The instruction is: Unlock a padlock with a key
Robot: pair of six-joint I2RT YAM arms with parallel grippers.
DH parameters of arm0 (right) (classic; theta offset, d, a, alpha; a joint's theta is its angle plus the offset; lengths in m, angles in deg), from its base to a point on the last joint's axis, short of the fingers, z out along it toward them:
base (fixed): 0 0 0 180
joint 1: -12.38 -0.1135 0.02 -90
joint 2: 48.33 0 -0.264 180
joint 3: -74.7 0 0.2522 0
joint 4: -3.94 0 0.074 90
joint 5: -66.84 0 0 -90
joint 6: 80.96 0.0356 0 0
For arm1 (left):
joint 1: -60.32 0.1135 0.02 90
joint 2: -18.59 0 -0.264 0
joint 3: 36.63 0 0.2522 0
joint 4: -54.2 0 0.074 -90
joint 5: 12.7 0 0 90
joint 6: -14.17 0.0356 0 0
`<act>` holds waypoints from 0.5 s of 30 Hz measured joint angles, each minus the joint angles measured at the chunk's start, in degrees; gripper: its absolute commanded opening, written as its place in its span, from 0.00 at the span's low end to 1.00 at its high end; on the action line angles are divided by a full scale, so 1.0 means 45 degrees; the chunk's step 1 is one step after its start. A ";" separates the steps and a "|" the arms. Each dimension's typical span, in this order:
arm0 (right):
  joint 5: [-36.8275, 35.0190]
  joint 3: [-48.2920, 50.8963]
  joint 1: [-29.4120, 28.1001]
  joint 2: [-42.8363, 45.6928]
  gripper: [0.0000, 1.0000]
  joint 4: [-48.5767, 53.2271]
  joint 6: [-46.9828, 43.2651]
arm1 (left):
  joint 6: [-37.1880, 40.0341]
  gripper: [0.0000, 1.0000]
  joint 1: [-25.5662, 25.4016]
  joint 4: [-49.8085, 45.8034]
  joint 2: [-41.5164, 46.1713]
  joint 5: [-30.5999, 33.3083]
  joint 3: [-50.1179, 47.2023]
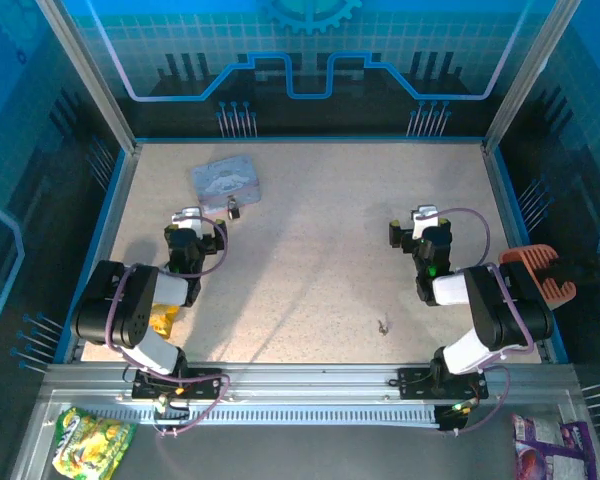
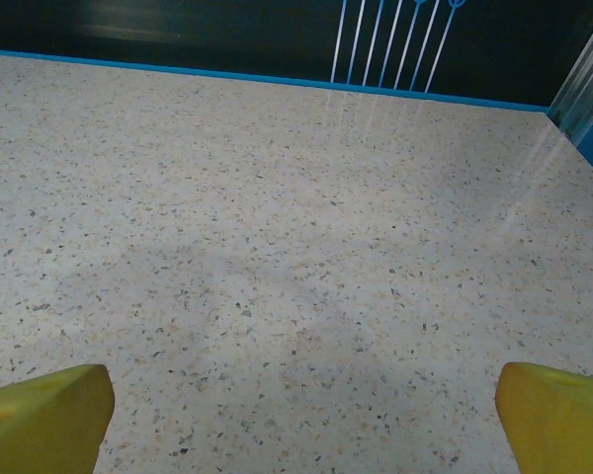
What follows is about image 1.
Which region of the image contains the blue cartoon tin box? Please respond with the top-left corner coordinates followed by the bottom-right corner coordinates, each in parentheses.
top-left (189, 153), bottom-right (262, 215)

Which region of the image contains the orange beige utensil holder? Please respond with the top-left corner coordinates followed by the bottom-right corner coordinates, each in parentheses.
top-left (497, 243), bottom-right (578, 312)

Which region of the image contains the green yellow snack bag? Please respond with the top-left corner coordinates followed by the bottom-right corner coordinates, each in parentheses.
top-left (51, 406), bottom-right (137, 480)

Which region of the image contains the grey metal shelf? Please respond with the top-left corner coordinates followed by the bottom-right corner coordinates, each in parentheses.
top-left (9, 389), bottom-right (600, 480)

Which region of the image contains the purple snack bag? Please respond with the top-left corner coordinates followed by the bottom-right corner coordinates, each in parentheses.
top-left (510, 413), bottom-right (599, 480)

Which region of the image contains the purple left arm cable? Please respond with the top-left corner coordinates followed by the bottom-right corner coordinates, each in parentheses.
top-left (102, 214), bottom-right (231, 439)

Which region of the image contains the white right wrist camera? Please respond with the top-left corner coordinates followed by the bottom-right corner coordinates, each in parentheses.
top-left (410, 203), bottom-right (440, 239)

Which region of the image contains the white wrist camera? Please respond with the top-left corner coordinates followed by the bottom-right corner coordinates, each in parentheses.
top-left (170, 206), bottom-right (204, 234)
top-left (410, 203), bottom-right (440, 239)

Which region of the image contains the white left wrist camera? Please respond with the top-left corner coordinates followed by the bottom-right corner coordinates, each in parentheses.
top-left (170, 206), bottom-right (204, 234)

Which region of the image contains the aluminium side rail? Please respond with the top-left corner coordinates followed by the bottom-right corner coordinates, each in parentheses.
top-left (62, 142), bottom-right (144, 364)
top-left (481, 142), bottom-right (556, 364)

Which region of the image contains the black handle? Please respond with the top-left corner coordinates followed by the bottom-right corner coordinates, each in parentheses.
top-left (532, 254), bottom-right (600, 296)

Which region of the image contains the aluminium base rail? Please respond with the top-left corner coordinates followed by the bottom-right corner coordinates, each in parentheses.
top-left (39, 360), bottom-right (589, 401)

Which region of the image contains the slotted grey cable duct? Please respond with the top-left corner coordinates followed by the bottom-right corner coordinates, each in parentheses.
top-left (149, 402), bottom-right (441, 429)

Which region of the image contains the aluminium frame post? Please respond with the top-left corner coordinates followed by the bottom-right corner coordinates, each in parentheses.
top-left (34, 0), bottom-right (142, 154)
top-left (482, 0), bottom-right (584, 154)

